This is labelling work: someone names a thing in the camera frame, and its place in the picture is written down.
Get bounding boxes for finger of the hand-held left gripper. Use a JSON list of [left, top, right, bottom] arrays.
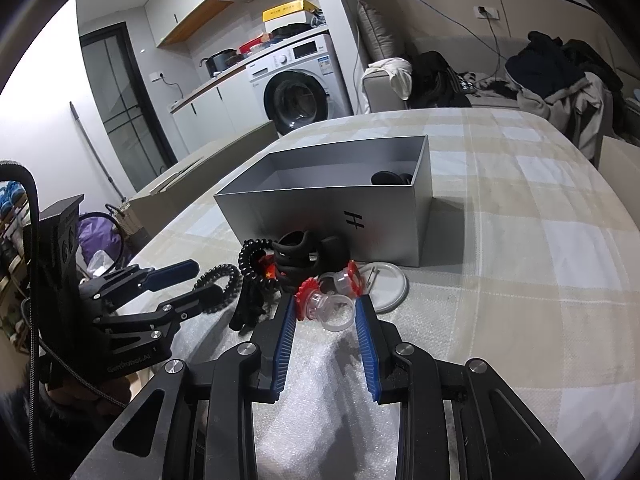
[[92, 287, 221, 346], [80, 259, 199, 306]]

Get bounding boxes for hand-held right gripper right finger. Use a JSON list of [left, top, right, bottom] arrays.
[[354, 294, 586, 480]]

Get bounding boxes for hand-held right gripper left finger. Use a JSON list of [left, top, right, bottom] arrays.
[[70, 296, 300, 480]]

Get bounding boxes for black spiral hair tie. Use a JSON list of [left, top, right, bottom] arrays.
[[194, 264, 242, 312], [238, 238, 275, 288]]

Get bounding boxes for clear ring with red flower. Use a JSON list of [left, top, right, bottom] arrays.
[[295, 280, 356, 333], [317, 260, 365, 297]]

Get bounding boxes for black hair claw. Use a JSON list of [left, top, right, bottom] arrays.
[[272, 232, 323, 291]]

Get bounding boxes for grey cardboard box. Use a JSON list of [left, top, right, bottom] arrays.
[[214, 135, 432, 267]]

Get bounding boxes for person's left forearm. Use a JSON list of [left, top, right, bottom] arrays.
[[0, 385, 126, 480]]

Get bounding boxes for person's left hand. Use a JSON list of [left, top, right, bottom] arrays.
[[52, 377, 130, 412]]

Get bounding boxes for purple bag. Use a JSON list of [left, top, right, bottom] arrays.
[[77, 212, 133, 267]]

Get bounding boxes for white bubble wrap sheet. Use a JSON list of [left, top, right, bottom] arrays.
[[150, 270, 481, 480]]

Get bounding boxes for shoe rack with shoes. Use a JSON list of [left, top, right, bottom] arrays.
[[0, 180, 40, 346]]

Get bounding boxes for brown cardboard box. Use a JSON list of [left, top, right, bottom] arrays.
[[122, 121, 281, 256]]

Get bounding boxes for black framed glass door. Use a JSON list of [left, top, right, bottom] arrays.
[[80, 27, 176, 196]]

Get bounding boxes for black hair band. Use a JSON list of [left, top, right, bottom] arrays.
[[371, 170, 414, 187]]

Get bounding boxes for white kitchen base cabinets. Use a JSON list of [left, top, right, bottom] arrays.
[[170, 72, 273, 156]]

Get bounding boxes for beige checked tablecloth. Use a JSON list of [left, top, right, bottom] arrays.
[[70, 109, 640, 480]]

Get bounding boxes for black pot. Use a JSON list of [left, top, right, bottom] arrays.
[[201, 49, 238, 75]]

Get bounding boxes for red container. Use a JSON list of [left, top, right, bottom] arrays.
[[239, 35, 273, 56]]

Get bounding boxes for white washing machine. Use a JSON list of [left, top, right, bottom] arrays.
[[246, 34, 353, 137]]

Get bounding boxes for beige sofa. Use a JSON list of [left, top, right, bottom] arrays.
[[361, 35, 640, 128]]

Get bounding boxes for black bag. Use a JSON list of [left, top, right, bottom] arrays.
[[272, 22, 321, 42]]

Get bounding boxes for white box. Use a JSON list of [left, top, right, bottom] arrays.
[[264, 14, 313, 34]]

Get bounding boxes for white garment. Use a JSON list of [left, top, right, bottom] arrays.
[[367, 57, 413, 100]]

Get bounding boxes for black garment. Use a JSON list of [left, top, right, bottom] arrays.
[[410, 51, 473, 109]]

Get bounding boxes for black white patterned cloth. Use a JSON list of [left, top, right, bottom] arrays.
[[452, 70, 482, 94]]

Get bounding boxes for yellow box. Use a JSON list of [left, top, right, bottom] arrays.
[[262, 0, 321, 23]]

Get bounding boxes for flat cardboard piece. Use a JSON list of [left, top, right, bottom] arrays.
[[597, 135, 640, 196]]

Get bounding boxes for grey cushion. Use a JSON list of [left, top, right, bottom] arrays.
[[356, 0, 408, 68]]

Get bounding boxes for pile of dark clothes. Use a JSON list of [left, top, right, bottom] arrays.
[[505, 31, 626, 156]]

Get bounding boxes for black fabric hair tie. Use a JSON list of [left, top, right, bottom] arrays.
[[229, 280, 277, 333]]

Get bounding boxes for grey mop handle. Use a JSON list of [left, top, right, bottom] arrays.
[[69, 101, 123, 202]]

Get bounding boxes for white wall cupboards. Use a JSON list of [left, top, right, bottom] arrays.
[[147, 0, 251, 48]]

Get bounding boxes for black charger cable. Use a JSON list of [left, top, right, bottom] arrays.
[[481, 10, 505, 81]]

